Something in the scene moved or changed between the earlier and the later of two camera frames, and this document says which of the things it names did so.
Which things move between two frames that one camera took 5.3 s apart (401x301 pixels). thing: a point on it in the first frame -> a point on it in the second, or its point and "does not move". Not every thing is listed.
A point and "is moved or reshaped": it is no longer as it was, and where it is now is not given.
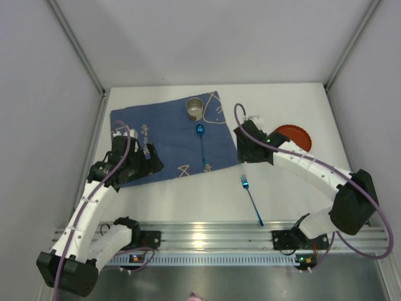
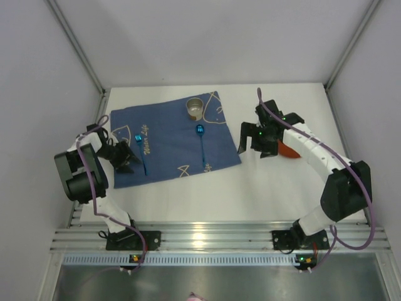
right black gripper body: (245, 150) -> (258, 138)
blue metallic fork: (245, 184) is moved or reshaped
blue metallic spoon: (200, 130) does not move
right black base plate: (296, 240) does not move
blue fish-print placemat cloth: (183, 145) does not move
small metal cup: (195, 108) does not move
